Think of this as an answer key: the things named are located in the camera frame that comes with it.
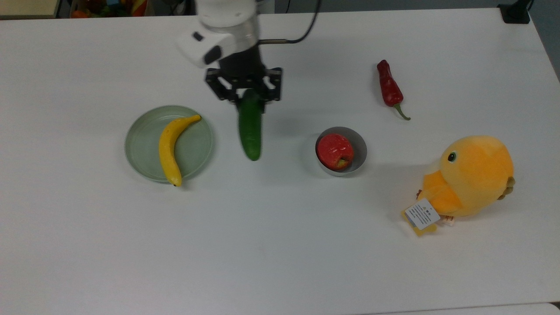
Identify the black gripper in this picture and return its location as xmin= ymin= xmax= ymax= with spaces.
xmin=205 ymin=45 xmax=284 ymax=114

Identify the green cucumber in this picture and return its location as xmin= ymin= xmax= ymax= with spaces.
xmin=238 ymin=89 xmax=266 ymax=162

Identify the grey bowl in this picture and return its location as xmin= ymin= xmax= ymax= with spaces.
xmin=315 ymin=126 xmax=368 ymax=177

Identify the yellow banana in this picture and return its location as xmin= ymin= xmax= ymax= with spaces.
xmin=158 ymin=114 xmax=202 ymax=187

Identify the red apple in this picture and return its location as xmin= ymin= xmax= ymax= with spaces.
xmin=317 ymin=133 xmax=355 ymax=172

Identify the pale green plate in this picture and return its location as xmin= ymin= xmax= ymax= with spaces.
xmin=124 ymin=105 xmax=215 ymax=184

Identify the red chili pepper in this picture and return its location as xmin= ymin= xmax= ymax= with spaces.
xmin=377 ymin=59 xmax=411 ymax=121

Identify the bin of colourful toys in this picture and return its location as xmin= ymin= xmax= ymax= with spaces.
xmin=69 ymin=0 xmax=148 ymax=18

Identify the white paper hang tag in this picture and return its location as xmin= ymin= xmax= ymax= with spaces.
xmin=404 ymin=198 xmax=441 ymax=231

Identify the wooden furniture piece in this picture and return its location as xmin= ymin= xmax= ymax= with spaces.
xmin=0 ymin=0 xmax=60 ymax=20

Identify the orange plush bird toy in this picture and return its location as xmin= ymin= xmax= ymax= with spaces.
xmin=401 ymin=135 xmax=516 ymax=237

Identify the black table clamp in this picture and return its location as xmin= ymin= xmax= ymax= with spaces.
xmin=497 ymin=0 xmax=534 ymax=25

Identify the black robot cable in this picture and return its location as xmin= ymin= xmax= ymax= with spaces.
xmin=258 ymin=0 xmax=323 ymax=45

